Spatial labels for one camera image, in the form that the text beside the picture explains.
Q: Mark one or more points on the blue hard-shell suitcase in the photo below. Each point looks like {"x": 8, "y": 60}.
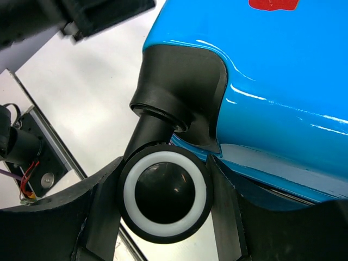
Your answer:
{"x": 262, "y": 85}

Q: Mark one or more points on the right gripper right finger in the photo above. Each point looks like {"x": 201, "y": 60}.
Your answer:
{"x": 254, "y": 223}

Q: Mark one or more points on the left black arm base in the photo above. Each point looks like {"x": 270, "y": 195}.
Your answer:
{"x": 30, "y": 152}

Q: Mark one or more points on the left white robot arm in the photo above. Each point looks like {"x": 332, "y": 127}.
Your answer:
{"x": 78, "y": 19}

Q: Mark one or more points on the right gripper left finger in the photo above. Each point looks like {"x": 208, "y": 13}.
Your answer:
{"x": 80, "y": 222}

